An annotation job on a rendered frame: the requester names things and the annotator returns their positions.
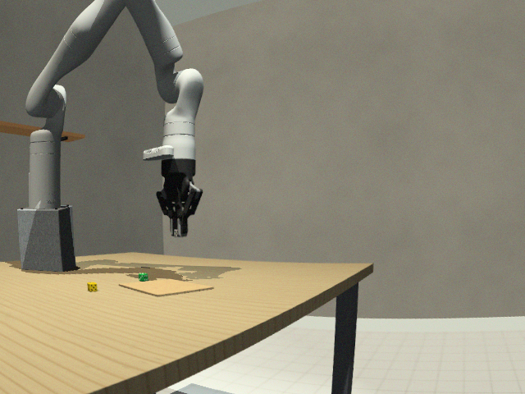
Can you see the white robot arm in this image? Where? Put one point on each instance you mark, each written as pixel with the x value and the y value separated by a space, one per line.
pixel 48 100

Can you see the tan square mat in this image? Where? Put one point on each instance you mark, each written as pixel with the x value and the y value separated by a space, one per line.
pixel 166 287

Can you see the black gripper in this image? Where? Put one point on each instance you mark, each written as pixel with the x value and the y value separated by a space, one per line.
pixel 179 171

